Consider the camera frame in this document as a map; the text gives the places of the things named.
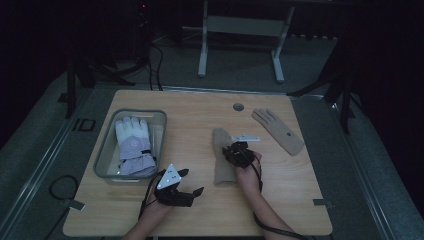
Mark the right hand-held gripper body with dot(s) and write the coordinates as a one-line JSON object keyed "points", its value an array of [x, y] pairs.
{"points": [[243, 156]]}

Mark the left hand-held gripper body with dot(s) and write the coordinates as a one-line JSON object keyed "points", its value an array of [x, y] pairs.
{"points": [[173, 196]]}

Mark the plain beige glove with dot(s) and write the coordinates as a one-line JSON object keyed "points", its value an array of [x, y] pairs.
{"points": [[221, 170]]}

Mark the white and purple ski glove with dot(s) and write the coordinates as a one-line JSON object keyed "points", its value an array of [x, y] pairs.
{"points": [[135, 146]]}

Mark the clear plastic bin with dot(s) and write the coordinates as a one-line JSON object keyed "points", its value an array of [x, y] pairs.
{"points": [[106, 150]]}

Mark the person's left hand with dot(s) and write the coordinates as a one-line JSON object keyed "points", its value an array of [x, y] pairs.
{"points": [[156, 208]]}

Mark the person's right hand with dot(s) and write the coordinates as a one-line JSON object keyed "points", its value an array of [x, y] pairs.
{"points": [[248, 180]]}

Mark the beige glove with black button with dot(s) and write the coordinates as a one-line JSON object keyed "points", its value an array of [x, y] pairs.
{"points": [[280, 133]]}

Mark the grey tape strip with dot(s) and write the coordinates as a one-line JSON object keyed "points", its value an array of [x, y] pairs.
{"points": [[321, 202], [73, 204]]}

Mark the black chair base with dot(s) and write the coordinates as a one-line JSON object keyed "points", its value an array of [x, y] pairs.
{"points": [[346, 100]]}

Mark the black rectangular floor marker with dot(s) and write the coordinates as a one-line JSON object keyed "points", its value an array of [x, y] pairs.
{"points": [[74, 125]]}

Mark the black tripod stand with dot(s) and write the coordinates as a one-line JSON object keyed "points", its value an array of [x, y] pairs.
{"points": [[70, 90]]}

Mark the black equipment stand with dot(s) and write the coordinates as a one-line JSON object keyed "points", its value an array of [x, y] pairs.
{"points": [[143, 33]]}

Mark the metal floor rail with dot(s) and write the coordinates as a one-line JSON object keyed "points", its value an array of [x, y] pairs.
{"points": [[360, 173], [40, 173], [216, 89]]}

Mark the white desk frame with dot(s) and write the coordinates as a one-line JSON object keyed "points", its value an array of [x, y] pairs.
{"points": [[243, 26]]}

